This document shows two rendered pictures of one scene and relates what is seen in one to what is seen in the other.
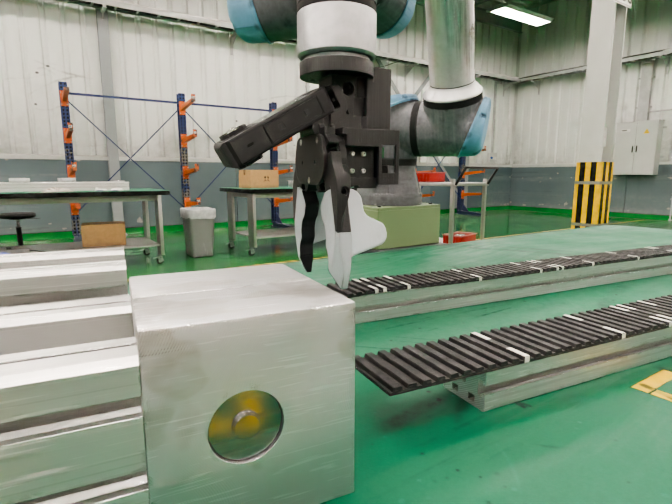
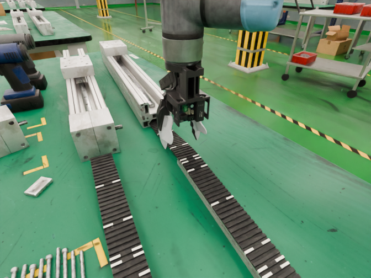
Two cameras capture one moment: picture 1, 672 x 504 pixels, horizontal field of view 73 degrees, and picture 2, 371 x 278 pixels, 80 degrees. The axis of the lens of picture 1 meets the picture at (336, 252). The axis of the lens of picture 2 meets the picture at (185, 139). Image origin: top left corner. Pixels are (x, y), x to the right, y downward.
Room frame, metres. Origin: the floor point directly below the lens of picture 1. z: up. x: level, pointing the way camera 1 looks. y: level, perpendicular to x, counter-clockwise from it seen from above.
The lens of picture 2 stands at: (0.46, -0.43, 1.16)
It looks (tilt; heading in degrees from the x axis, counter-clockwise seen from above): 35 degrees down; 90
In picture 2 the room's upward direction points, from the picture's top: straight up
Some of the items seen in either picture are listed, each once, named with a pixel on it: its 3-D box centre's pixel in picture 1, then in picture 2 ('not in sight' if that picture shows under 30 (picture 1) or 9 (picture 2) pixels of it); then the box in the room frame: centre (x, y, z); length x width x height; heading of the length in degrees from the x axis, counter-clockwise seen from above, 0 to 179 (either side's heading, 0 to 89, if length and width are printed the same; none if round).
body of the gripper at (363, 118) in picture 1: (343, 129); (184, 91); (0.46, -0.01, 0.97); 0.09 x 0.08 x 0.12; 116
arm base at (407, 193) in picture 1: (388, 181); not in sight; (1.04, -0.12, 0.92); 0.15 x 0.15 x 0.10
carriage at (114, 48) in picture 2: not in sight; (113, 50); (0.09, 0.76, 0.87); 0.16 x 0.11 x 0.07; 116
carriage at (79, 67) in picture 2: not in sight; (78, 69); (0.03, 0.45, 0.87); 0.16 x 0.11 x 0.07; 116
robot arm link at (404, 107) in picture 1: (393, 127); not in sight; (1.03, -0.13, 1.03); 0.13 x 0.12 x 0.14; 65
